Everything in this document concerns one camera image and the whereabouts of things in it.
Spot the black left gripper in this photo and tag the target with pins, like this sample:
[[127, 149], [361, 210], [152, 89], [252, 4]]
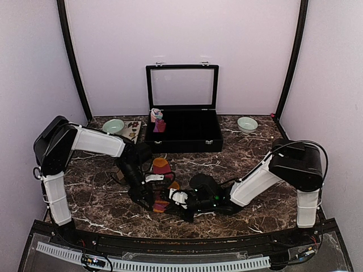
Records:
[[136, 194]]

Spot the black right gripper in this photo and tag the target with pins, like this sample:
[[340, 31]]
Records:
[[178, 207]]

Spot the magenta striped sock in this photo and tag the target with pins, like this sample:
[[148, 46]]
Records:
[[161, 166]]

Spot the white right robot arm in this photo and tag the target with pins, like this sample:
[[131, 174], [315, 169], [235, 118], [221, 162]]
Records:
[[297, 163]]

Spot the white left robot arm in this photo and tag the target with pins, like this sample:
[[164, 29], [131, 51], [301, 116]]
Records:
[[55, 145]]

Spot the green ceramic bowl on plate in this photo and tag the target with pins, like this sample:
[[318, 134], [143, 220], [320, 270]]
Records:
[[114, 127]]

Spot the magenta purple rolled sock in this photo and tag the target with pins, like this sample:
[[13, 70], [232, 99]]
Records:
[[160, 126]]

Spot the pink white rolled sock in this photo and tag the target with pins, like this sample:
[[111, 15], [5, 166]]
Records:
[[156, 115]]

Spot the black compartment storage box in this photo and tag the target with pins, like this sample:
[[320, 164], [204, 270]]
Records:
[[187, 96]]

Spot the green bowl at right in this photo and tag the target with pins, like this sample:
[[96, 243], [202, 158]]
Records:
[[247, 125]]

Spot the white perforated front rail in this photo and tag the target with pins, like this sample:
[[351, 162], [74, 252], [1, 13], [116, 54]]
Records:
[[156, 262]]

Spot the black left corner post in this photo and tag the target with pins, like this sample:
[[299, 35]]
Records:
[[65, 28]]

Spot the black corner post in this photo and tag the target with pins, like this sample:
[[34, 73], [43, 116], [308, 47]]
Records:
[[65, 28], [303, 8]]

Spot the black right corner post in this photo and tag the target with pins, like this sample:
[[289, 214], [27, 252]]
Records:
[[303, 8]]

